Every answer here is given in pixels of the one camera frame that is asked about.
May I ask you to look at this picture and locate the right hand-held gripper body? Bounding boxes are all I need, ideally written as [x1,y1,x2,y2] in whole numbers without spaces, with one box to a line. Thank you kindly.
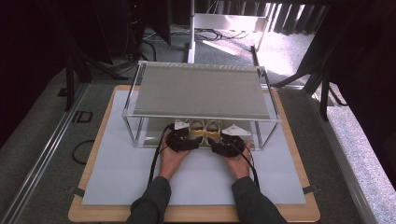
[210,123,252,159]

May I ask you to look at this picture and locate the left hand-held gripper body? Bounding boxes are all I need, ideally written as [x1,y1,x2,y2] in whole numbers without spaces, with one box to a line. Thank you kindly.
[165,119,200,153]

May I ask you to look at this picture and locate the white sneaker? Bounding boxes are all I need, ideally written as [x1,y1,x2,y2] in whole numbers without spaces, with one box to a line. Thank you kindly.
[188,119,206,147]
[204,119,224,147]

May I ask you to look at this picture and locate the metal frame shoe rack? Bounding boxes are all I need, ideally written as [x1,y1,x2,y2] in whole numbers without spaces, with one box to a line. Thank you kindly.
[120,60,283,152]

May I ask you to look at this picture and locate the person's left hand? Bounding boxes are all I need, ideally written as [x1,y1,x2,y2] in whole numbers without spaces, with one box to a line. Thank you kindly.
[158,130,191,182]

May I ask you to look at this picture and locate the person's right hand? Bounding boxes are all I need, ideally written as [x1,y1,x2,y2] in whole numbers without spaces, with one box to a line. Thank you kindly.
[222,140,253,182]

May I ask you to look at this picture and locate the white table mat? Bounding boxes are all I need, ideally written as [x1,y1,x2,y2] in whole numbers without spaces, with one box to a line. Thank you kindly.
[80,90,308,207]

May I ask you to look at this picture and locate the grey tape strip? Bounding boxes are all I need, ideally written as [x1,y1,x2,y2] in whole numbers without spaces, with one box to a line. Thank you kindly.
[302,184,321,195]
[67,186,86,199]

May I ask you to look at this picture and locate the black stand legs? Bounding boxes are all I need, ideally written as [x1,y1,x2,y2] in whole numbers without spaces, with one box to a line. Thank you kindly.
[270,55,348,122]
[62,36,130,113]

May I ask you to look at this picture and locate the white metal stand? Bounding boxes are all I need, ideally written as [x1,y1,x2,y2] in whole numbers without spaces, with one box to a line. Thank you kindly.
[186,0,273,65]

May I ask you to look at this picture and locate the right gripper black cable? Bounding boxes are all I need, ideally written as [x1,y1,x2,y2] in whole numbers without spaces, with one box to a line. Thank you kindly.
[230,141,262,191]

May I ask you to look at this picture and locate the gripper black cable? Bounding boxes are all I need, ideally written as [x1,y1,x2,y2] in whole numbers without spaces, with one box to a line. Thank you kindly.
[147,123,176,188]
[230,141,262,191]

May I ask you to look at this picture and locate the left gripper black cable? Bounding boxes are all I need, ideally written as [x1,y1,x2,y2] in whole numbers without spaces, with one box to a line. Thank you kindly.
[147,123,176,188]

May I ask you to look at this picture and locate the black cable loop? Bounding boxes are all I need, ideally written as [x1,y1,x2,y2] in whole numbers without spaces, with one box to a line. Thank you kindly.
[71,139,96,166]

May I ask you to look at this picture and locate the bundle of floor cables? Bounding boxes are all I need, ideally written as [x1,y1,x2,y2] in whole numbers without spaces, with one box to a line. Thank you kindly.
[194,27,251,42]

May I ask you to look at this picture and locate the aluminium floor rail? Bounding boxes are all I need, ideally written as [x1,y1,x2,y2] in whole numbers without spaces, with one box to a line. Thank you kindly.
[0,83,90,224]
[309,91,379,224]

